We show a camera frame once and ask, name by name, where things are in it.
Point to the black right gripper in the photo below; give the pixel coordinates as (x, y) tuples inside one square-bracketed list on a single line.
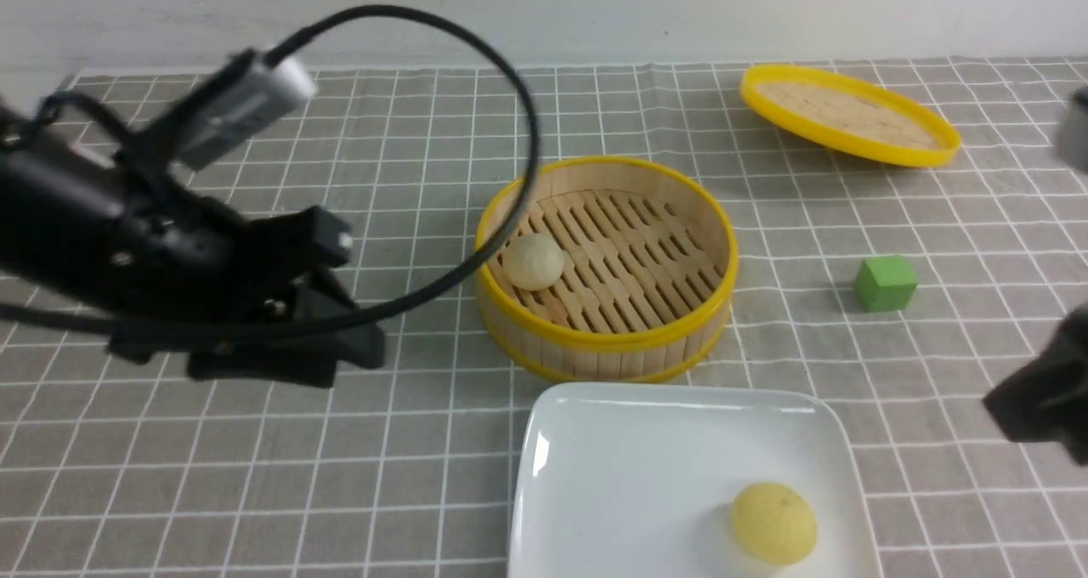
[(1045, 401)]

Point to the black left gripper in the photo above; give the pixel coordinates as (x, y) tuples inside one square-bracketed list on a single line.
[(94, 233)]

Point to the white steamed bun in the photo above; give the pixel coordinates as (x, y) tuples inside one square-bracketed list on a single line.
[(533, 262)]

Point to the yellow steamed bun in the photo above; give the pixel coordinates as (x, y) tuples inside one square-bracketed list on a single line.
[(774, 524)]

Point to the white square plate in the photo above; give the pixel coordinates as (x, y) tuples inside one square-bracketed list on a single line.
[(638, 480)]

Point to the grey checked tablecloth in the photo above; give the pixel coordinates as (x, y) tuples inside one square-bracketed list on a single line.
[(408, 471)]

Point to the green cube block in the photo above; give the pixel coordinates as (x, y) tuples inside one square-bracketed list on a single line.
[(885, 283)]

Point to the bamboo steamer basket yellow rim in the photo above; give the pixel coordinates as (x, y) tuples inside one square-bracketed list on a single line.
[(651, 262)]

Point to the bamboo steamer lid yellow rim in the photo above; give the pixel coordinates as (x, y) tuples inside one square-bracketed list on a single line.
[(851, 116)]

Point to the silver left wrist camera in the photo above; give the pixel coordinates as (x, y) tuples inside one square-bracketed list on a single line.
[(248, 95)]

